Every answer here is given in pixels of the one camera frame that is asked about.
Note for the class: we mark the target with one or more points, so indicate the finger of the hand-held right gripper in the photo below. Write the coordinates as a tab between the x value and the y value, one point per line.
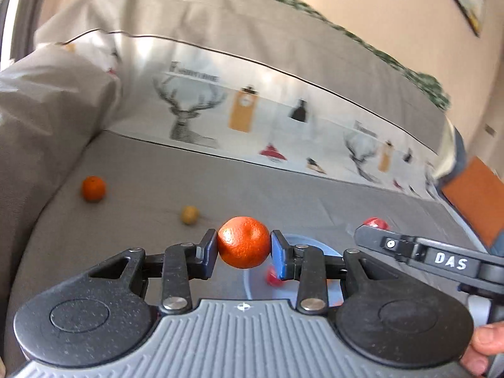
378	240

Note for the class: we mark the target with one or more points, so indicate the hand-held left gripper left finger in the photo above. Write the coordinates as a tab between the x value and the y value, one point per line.
206	256

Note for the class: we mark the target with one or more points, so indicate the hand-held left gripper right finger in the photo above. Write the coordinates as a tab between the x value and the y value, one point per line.
277	256

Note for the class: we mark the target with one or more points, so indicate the red round fruit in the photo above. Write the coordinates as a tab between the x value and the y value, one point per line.
376	222
271	276

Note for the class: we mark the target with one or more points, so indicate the orange tangerine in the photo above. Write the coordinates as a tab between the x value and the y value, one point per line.
244	242
93	188

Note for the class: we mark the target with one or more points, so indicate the blue plate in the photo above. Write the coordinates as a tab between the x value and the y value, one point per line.
267	295

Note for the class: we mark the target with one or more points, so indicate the person's right hand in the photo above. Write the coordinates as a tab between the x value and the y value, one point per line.
486	342

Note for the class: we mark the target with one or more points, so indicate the brown longan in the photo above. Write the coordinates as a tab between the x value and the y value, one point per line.
190	215

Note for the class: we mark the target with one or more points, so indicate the orange pillow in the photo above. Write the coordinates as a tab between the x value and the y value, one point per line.
480	201

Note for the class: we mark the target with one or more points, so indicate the grey bed sheet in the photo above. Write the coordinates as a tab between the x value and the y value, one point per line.
138	220

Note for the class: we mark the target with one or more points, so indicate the blue white cloth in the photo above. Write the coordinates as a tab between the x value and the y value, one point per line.
453	153

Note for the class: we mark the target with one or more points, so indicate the deer-print sofa cushion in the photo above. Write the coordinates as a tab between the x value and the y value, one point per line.
256	86

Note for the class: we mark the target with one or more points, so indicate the grey pillow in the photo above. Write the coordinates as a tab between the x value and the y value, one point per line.
39	126

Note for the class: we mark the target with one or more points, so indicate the grey curtain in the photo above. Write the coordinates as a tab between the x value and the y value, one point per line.
12	8

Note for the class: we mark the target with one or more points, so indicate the wall picture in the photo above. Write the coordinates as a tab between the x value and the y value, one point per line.
466	0

